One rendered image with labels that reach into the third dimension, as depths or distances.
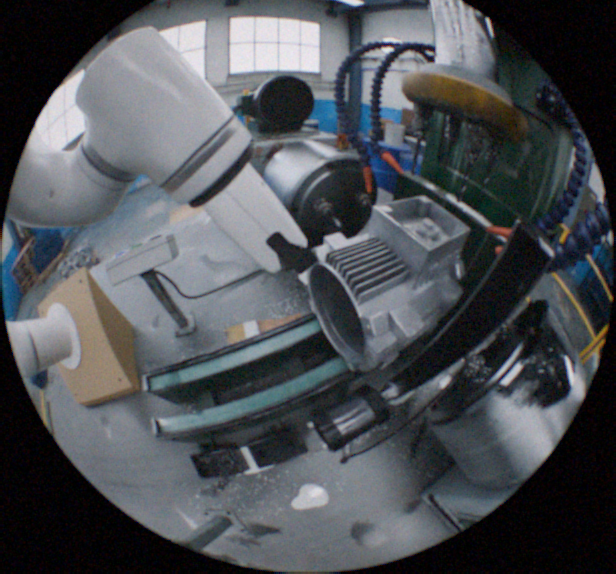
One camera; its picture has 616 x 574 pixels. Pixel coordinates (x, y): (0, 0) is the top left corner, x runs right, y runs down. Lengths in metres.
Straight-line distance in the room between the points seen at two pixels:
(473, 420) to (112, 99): 0.39
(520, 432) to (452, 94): 0.34
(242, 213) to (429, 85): 0.22
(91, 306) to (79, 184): 0.47
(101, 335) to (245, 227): 0.52
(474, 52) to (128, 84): 0.31
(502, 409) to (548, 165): 0.39
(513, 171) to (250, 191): 0.46
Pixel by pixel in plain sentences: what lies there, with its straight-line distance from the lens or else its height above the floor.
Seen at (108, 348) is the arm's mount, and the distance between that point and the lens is 0.61.
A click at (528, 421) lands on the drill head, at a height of 1.13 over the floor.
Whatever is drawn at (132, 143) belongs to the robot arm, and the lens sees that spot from 0.16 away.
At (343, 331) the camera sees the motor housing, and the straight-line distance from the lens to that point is 0.38.
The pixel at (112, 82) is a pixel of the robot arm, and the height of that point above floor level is 1.33.
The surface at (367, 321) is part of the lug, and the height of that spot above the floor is 1.08.
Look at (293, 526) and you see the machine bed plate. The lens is 0.55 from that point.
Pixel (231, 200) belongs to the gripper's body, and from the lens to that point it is 0.16.
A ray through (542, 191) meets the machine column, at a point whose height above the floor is 1.25.
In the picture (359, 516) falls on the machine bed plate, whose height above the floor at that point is 0.80.
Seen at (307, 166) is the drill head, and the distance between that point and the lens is 0.42.
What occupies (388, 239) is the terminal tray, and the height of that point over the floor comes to 1.12.
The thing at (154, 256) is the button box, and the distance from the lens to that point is 0.44.
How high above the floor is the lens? 1.28
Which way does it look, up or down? 45 degrees down
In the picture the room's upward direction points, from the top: straight up
